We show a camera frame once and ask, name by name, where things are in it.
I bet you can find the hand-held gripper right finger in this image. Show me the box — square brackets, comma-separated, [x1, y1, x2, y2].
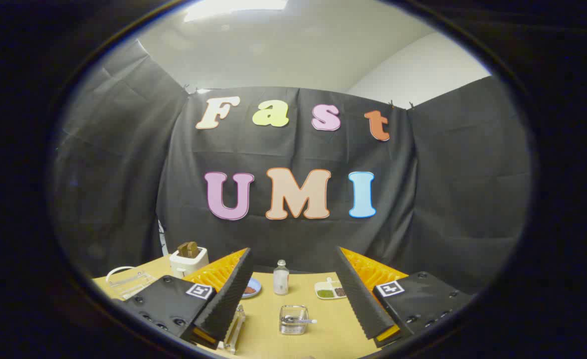
[334, 246, 474, 349]

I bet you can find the metal wire basket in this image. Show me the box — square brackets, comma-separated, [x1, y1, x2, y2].
[279, 305, 309, 336]

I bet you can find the clear acrylic dish rack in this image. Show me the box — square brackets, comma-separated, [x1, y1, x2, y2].
[108, 271, 157, 300]

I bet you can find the small blue plate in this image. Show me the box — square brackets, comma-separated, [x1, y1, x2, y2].
[241, 278, 262, 299]

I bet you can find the clear glass bottle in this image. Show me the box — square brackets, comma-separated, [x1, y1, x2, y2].
[273, 260, 290, 296]

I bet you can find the black backdrop cloth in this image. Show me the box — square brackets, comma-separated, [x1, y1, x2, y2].
[51, 40, 532, 295]

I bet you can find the white toaster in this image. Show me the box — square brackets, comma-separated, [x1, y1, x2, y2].
[169, 247, 209, 278]

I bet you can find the white divided sauce dish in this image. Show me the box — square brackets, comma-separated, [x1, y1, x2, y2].
[315, 278, 348, 300]

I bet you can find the ceiling light panel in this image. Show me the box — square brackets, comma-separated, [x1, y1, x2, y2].
[183, 0, 290, 23]

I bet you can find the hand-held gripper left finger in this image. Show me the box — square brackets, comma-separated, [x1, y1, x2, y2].
[120, 247, 254, 350]

